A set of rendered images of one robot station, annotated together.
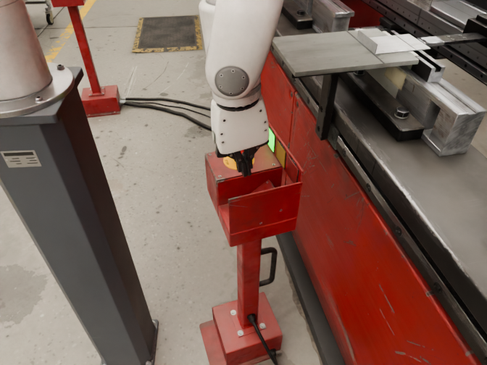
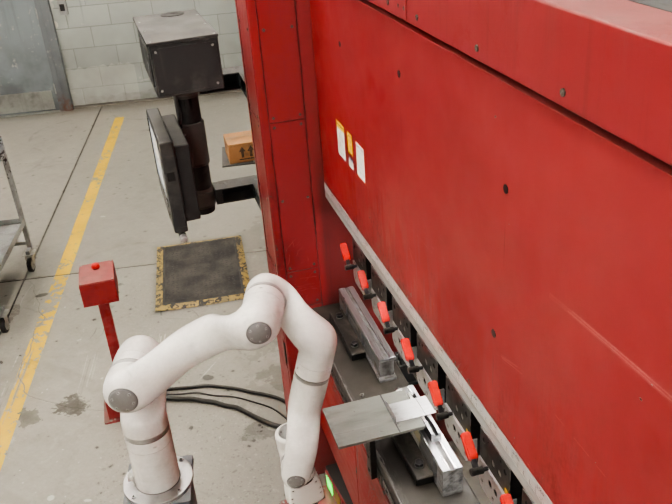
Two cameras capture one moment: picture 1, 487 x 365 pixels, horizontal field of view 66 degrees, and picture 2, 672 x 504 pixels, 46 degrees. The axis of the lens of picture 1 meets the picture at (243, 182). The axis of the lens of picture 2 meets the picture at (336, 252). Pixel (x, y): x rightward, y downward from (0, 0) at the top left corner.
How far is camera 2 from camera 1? 1.60 m
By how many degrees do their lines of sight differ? 14
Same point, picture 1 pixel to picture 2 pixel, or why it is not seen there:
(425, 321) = not seen: outside the picture
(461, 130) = (450, 480)
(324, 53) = (360, 425)
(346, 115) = (383, 464)
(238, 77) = (299, 480)
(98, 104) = not seen: hidden behind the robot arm
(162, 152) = (216, 465)
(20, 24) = (171, 450)
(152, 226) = not seen: outside the picture
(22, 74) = (170, 477)
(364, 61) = (386, 431)
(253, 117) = (311, 486)
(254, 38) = (305, 463)
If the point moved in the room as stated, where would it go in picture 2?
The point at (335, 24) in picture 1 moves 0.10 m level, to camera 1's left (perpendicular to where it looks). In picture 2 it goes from (381, 365) to (352, 368)
